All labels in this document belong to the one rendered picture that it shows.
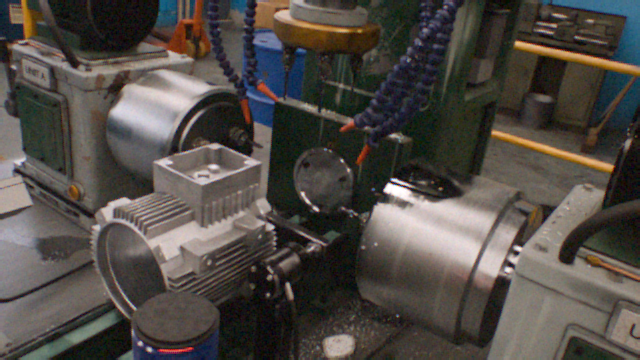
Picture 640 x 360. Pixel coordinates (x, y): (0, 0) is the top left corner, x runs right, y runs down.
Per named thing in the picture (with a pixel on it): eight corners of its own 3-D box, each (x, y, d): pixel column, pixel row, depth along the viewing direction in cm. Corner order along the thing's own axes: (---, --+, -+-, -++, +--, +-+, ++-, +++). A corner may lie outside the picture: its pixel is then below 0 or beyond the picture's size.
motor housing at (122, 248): (192, 252, 100) (194, 154, 92) (272, 298, 91) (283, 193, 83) (92, 300, 85) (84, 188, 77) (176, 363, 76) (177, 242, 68)
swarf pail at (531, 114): (511, 125, 516) (519, 96, 505) (518, 118, 541) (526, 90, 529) (544, 134, 503) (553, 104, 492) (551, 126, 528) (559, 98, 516)
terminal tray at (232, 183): (211, 182, 92) (213, 142, 89) (260, 205, 87) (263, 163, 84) (152, 205, 83) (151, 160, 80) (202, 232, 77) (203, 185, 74)
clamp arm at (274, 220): (333, 255, 90) (219, 200, 102) (335, 239, 88) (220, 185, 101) (320, 264, 87) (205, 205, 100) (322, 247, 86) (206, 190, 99)
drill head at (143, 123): (158, 144, 144) (158, 47, 134) (265, 193, 126) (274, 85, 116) (68, 170, 125) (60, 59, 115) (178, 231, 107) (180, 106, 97)
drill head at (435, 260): (378, 245, 111) (400, 126, 101) (595, 344, 90) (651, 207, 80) (301, 300, 92) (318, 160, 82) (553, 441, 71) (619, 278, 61)
